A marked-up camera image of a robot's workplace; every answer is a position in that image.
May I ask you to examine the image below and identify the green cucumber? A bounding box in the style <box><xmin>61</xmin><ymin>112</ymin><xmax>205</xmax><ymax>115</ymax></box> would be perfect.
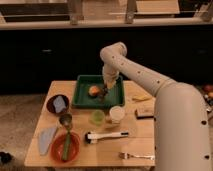
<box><xmin>62</xmin><ymin>132</ymin><xmax>71</xmax><ymax>161</ymax></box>

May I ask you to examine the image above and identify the white plastic cup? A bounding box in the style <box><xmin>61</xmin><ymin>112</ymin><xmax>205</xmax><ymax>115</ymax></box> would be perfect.
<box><xmin>109</xmin><ymin>106</ymin><xmax>125</xmax><ymax>124</ymax></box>

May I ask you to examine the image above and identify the orange fruit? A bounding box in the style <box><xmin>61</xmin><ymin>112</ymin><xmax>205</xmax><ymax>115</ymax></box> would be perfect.
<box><xmin>88</xmin><ymin>86</ymin><xmax>101</xmax><ymax>97</ymax></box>

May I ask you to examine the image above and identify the dark brown bowl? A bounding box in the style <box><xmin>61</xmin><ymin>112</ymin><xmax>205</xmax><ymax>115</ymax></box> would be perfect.
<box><xmin>46</xmin><ymin>94</ymin><xmax>69</xmax><ymax>115</ymax></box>

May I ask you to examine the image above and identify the grey cloth in bowl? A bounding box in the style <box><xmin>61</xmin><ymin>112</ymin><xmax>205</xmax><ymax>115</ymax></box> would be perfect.
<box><xmin>53</xmin><ymin>96</ymin><xmax>66</xmax><ymax>113</ymax></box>

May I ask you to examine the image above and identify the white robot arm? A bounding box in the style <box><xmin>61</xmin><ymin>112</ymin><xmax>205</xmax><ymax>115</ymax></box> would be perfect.
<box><xmin>100</xmin><ymin>42</ymin><xmax>213</xmax><ymax>171</ymax></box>

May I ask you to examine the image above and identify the wooden table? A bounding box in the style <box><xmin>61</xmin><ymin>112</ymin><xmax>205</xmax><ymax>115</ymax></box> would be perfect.
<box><xmin>24</xmin><ymin>81</ymin><xmax>154</xmax><ymax>168</ymax></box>

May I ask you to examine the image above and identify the yellow banana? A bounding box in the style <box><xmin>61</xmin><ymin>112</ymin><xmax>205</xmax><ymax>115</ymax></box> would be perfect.
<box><xmin>132</xmin><ymin>95</ymin><xmax>151</xmax><ymax>102</ymax></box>

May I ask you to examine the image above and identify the green plastic tray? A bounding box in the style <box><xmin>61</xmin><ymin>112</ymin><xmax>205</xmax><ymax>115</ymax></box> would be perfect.
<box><xmin>72</xmin><ymin>75</ymin><xmax>125</xmax><ymax>109</ymax></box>

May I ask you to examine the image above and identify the brown black block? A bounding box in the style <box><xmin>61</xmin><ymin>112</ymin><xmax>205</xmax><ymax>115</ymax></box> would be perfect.
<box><xmin>135</xmin><ymin>108</ymin><xmax>154</xmax><ymax>119</ymax></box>

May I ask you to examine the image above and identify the white counter ledge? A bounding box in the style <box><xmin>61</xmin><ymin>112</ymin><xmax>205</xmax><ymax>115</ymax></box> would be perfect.
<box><xmin>0</xmin><ymin>17</ymin><xmax>213</xmax><ymax>30</ymax></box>

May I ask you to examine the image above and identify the grey folded cloth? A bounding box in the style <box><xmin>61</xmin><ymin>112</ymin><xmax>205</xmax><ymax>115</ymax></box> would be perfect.
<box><xmin>38</xmin><ymin>126</ymin><xmax>57</xmax><ymax>155</ymax></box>

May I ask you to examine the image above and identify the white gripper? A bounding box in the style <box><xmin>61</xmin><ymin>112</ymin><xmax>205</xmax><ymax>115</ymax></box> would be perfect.
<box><xmin>98</xmin><ymin>66</ymin><xmax>119</xmax><ymax>99</ymax></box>

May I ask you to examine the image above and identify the black object on floor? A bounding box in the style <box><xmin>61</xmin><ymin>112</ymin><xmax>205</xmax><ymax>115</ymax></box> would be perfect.
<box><xmin>0</xmin><ymin>152</ymin><xmax>12</xmax><ymax>164</ymax></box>

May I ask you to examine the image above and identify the metal measuring cup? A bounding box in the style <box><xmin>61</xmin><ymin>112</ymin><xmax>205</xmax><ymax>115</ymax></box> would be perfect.
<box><xmin>59</xmin><ymin>114</ymin><xmax>72</xmax><ymax>130</ymax></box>

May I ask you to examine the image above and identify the green plastic cup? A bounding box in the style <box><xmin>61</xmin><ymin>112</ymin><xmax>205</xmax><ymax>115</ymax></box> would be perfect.
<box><xmin>90</xmin><ymin>110</ymin><xmax>105</xmax><ymax>126</ymax></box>

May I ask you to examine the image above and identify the red plastic bowl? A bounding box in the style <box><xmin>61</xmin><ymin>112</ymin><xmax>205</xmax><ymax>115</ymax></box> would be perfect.
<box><xmin>50</xmin><ymin>132</ymin><xmax>80</xmax><ymax>163</ymax></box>

